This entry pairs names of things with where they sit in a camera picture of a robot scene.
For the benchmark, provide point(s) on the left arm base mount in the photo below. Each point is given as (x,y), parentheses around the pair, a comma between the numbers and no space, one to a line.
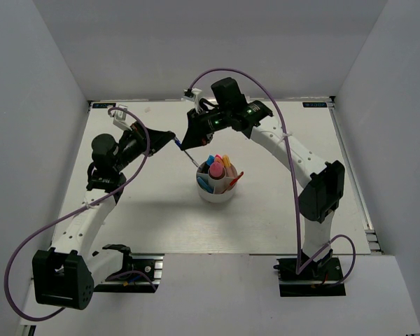
(141,275)

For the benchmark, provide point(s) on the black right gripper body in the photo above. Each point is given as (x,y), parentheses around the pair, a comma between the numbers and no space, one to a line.
(216,120)

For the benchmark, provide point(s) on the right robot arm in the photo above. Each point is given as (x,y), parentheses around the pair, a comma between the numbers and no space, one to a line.
(318,185)

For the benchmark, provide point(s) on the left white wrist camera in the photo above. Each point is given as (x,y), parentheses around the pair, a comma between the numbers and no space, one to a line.
(118,114)

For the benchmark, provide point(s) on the blue gel pen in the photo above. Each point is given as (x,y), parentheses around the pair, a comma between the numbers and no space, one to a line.
(190,157)

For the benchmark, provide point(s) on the pink capped highlighter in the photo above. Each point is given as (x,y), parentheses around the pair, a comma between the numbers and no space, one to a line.
(216,171)

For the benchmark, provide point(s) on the blue transparent highlighter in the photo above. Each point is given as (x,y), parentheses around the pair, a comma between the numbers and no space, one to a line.
(204,185)

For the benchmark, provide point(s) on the black highlighter blue cap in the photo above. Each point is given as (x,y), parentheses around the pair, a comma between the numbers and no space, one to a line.
(210,160)

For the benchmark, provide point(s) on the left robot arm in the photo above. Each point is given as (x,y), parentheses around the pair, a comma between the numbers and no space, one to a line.
(67,273)

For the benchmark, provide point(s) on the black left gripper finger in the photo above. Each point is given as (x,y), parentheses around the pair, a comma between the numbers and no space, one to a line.
(165,138)
(141,134)

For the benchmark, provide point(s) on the white round pen holder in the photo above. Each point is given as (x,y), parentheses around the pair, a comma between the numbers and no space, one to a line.
(217,185)

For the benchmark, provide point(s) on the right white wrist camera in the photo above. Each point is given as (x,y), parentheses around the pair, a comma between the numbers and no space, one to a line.
(194,95)

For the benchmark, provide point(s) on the yellow capped orange highlighter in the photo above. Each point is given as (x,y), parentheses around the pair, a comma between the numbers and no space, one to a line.
(226,161)

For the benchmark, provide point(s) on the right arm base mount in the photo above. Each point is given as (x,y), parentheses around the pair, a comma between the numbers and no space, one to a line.
(307,284)

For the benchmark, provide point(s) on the red gel pen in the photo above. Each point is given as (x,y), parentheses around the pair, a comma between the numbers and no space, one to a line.
(233,183)

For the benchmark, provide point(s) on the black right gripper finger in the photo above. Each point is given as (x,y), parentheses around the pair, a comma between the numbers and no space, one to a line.
(195,129)
(195,140)

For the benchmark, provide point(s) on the grey highlighter orange cap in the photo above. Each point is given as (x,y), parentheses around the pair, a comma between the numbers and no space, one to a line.
(219,160)

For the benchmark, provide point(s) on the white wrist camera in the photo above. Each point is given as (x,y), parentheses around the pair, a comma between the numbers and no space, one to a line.
(194,95)
(118,114)

